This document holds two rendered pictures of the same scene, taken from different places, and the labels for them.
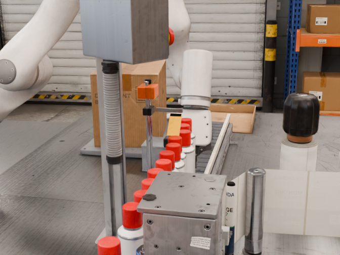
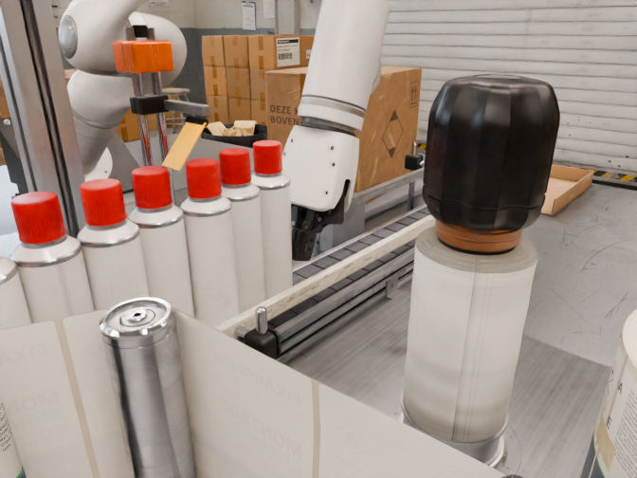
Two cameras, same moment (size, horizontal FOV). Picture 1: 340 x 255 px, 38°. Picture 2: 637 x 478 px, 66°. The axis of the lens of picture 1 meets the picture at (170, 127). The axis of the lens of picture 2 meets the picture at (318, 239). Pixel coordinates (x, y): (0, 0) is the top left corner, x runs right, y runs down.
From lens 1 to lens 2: 89 cm
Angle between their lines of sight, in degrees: 28
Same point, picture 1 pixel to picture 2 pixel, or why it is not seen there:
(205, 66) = (351, 27)
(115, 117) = not seen: outside the picture
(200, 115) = (324, 143)
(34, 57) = (105, 13)
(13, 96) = (121, 89)
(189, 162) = (203, 238)
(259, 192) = (126, 396)
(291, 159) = (424, 296)
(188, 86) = (310, 74)
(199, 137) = (312, 191)
